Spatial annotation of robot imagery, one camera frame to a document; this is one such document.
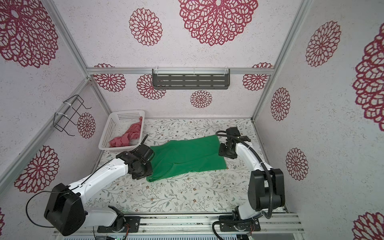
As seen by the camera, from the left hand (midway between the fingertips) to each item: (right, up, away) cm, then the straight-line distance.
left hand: (148, 176), depth 83 cm
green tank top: (+28, +10, +13) cm, 33 cm away
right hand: (+43, +13, +6) cm, 46 cm away
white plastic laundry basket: (-27, +25, +29) cm, 47 cm away
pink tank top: (-16, +24, +19) cm, 35 cm away
